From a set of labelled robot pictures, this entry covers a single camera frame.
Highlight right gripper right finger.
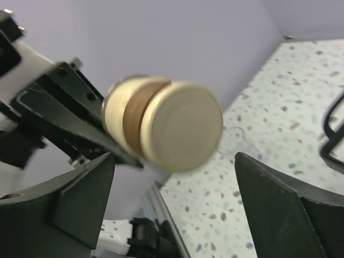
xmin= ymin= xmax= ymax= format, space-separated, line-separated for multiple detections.
xmin=234 ymin=153 xmax=343 ymax=258

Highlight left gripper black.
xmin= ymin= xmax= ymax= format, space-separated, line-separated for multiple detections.
xmin=1 ymin=10 xmax=143 ymax=169

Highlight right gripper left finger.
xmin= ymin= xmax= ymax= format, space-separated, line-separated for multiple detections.
xmin=1 ymin=153 xmax=115 ymax=257

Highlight clear glass front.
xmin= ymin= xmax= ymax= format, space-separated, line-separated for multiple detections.
xmin=218 ymin=126 xmax=263 ymax=160

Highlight cream cup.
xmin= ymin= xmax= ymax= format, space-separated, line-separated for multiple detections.
xmin=101 ymin=75 xmax=223 ymax=173

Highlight black wire dish rack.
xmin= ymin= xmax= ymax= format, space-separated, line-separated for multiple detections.
xmin=319 ymin=93 xmax=343 ymax=174

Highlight aluminium mounting rail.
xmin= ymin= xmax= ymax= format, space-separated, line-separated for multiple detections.
xmin=139 ymin=181 xmax=191 ymax=258

